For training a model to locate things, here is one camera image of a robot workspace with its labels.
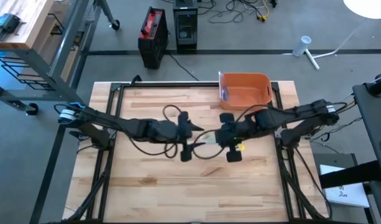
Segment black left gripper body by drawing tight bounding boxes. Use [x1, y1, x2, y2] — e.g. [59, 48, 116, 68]
[177, 111, 193, 162]

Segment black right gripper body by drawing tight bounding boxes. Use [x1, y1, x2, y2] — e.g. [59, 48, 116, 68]
[214, 112, 243, 163]

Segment clear plastic zip bag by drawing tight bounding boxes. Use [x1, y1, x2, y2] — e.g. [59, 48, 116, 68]
[218, 70, 231, 103]
[193, 133, 219, 146]

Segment orange plastic tub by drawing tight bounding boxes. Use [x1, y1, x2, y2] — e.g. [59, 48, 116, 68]
[218, 72, 273, 111]

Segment red and black power box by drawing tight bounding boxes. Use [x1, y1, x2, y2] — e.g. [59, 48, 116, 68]
[137, 6, 170, 70]

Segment black computer tower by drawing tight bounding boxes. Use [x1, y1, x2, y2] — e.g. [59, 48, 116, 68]
[172, 0, 199, 51]

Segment grey box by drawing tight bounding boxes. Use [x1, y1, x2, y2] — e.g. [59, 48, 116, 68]
[312, 152, 359, 175]

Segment white cylinder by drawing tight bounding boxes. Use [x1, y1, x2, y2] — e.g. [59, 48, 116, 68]
[291, 35, 313, 58]

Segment white paper box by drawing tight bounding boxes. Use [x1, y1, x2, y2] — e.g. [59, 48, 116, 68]
[319, 164, 370, 208]

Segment black rig base bar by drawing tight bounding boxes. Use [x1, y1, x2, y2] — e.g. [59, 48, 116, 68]
[29, 123, 70, 224]

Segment black side desk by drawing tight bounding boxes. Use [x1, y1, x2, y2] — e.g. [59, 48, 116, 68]
[351, 83, 381, 224]

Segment black cylinder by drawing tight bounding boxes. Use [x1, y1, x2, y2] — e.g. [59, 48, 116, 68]
[365, 73, 381, 96]

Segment white round-top stand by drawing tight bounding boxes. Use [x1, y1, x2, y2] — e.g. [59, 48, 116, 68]
[304, 0, 381, 71]

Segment wooden table on casters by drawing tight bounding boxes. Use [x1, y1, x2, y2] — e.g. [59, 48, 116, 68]
[0, 0, 121, 116]

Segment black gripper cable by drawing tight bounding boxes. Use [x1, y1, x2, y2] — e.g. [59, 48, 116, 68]
[127, 104, 185, 157]
[191, 104, 272, 161]

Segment black table edge rail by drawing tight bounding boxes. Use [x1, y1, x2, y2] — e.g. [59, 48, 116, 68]
[111, 80, 280, 90]
[62, 220, 331, 224]

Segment black power cable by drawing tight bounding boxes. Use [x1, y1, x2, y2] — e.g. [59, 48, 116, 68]
[167, 53, 201, 82]

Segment black table side rail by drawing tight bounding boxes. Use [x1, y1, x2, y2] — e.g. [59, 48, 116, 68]
[84, 82, 124, 222]
[269, 81, 329, 222]

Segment black arm supply cables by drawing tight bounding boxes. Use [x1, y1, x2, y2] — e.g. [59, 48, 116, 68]
[311, 99, 364, 144]

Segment black floor cable tangle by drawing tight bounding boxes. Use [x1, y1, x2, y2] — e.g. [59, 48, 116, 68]
[198, 0, 280, 25]

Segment yellow cable plug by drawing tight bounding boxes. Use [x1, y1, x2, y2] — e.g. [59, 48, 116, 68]
[257, 0, 270, 22]

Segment black strap bar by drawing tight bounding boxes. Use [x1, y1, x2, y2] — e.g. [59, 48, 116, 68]
[319, 160, 381, 190]

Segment black wire shelf rack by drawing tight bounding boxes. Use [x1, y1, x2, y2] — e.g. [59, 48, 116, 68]
[0, 55, 54, 91]

